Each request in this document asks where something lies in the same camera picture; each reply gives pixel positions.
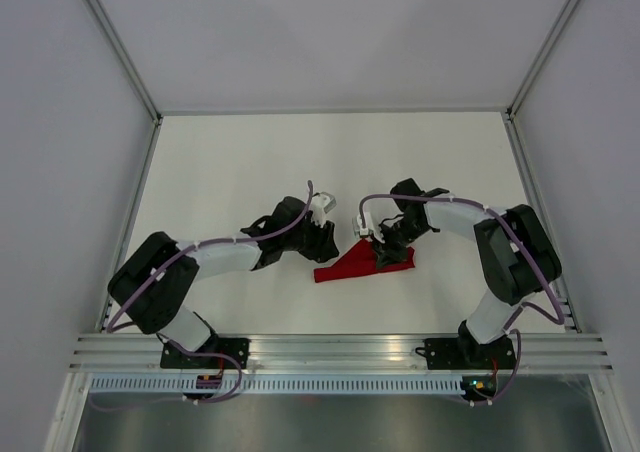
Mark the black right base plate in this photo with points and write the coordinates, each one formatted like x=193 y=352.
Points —
x=457 y=354

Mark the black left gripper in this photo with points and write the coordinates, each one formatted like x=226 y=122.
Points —
x=324 y=249

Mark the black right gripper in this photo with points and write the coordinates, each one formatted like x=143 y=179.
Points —
x=385 y=251

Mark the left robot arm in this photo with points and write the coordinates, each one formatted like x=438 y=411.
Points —
x=152 y=285

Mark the aluminium front rail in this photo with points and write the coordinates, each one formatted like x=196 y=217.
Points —
x=553 y=354

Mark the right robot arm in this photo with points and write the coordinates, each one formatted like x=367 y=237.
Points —
x=518 y=261

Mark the white slotted cable duct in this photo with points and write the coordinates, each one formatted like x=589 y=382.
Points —
x=279 y=384

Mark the aluminium frame post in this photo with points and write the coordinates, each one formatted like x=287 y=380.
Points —
x=101 y=17
x=542 y=56

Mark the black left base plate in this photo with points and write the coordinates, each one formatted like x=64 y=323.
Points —
x=215 y=354

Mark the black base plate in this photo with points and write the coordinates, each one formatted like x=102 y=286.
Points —
x=215 y=354
x=457 y=354

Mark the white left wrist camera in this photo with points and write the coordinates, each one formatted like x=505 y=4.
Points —
x=322 y=203

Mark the left aluminium frame post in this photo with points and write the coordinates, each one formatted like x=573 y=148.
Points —
x=101 y=17

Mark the right aluminium frame post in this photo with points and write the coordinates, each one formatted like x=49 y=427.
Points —
x=542 y=56

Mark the red cloth napkin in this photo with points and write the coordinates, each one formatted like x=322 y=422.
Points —
x=360 y=261

